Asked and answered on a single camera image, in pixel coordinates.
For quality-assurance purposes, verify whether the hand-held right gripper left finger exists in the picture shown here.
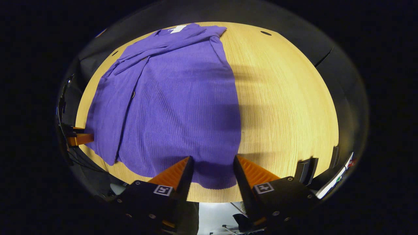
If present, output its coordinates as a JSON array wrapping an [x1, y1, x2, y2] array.
[[113, 156, 195, 234]]

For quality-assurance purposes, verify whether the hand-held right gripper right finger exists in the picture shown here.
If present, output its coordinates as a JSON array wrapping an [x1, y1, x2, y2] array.
[[233, 155, 322, 229]]

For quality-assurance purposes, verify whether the purple button shirt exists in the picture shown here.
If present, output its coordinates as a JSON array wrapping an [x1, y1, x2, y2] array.
[[84, 23, 242, 190]]

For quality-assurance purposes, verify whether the black chair base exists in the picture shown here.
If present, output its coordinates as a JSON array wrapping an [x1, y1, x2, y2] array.
[[222, 212, 265, 235]]

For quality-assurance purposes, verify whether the white panel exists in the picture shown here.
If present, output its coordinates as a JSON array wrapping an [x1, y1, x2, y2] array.
[[316, 151, 355, 200]]

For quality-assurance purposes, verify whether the black bracket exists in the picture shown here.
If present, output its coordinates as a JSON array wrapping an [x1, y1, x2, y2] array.
[[295, 157, 319, 187]]

